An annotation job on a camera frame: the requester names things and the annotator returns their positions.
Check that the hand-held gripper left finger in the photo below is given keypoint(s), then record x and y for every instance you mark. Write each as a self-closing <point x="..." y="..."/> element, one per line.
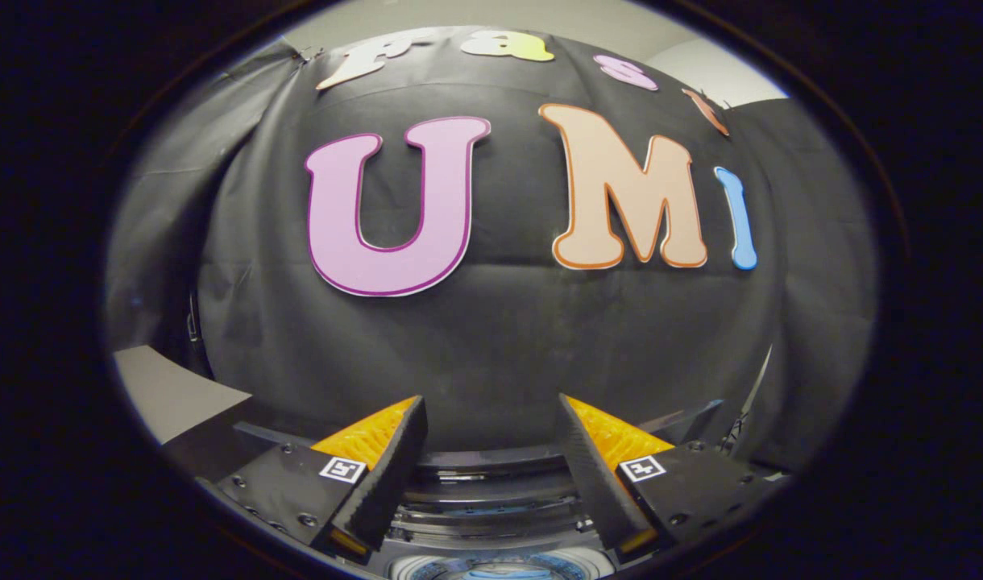
<point x="391" y="483"/>

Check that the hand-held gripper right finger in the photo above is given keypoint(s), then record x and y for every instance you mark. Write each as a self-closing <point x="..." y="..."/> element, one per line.
<point x="592" y="475"/>

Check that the black tripod stand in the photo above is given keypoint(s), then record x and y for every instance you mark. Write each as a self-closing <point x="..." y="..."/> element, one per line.
<point x="737" y="431"/>

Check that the black backdrop cloth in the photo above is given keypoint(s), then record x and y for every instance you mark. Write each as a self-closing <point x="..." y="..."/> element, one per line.
<point x="499" y="346"/>

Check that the grey cabinet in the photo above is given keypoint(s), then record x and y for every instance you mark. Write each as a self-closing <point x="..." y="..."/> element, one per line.
<point x="169" y="387"/>

